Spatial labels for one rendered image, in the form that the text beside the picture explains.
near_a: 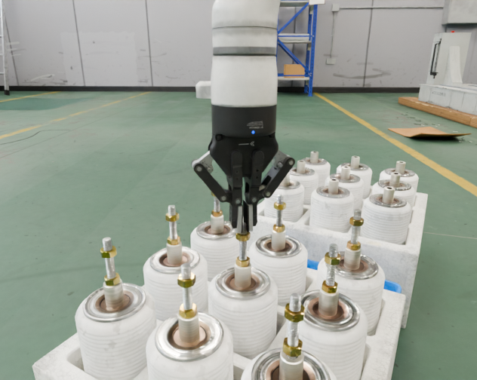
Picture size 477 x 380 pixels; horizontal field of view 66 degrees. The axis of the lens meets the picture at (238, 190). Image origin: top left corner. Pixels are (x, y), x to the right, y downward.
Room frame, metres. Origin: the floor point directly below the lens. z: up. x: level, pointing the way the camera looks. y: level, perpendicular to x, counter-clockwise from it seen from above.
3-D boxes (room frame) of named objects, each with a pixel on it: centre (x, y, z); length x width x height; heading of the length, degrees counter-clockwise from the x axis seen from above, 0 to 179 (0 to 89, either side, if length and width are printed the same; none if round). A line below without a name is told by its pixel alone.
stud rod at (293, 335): (0.27, -0.05, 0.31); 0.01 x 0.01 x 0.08
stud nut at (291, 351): (0.27, -0.05, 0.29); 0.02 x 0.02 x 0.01; 42
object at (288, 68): (6.12, -0.88, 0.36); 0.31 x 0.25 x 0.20; 87
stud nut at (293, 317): (0.27, -0.05, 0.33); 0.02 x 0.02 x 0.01; 42
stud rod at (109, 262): (0.39, 0.15, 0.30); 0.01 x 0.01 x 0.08
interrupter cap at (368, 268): (0.47, -0.17, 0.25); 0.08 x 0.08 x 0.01
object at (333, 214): (0.79, -0.22, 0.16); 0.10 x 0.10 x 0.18
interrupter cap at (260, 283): (0.43, -0.01, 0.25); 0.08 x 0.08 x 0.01
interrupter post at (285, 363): (0.27, -0.05, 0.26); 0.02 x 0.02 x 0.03
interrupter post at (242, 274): (0.43, -0.01, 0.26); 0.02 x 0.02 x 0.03
